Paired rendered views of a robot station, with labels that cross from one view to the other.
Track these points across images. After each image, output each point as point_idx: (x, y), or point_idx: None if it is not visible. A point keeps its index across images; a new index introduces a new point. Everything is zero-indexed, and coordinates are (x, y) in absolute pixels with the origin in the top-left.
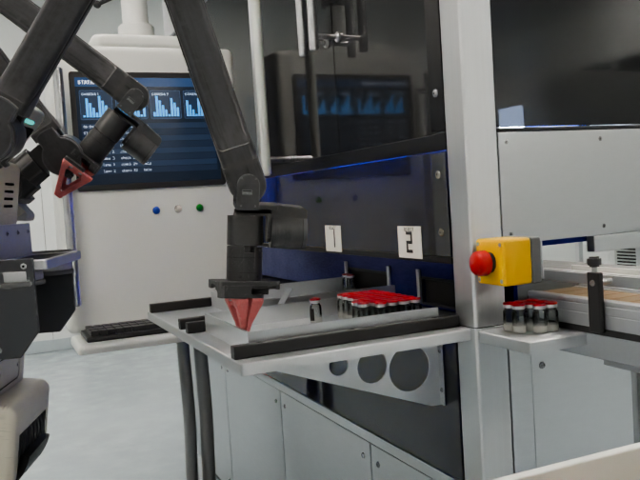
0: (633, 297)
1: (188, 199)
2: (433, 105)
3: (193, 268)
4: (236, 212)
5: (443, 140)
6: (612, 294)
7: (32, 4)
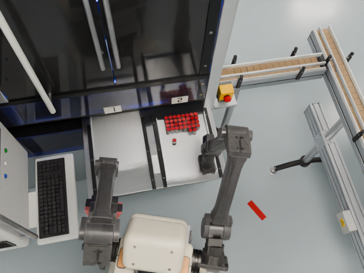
0: (236, 72)
1: (2, 155)
2: (203, 68)
3: (18, 169)
4: (210, 155)
5: (208, 76)
6: (228, 72)
7: (110, 200)
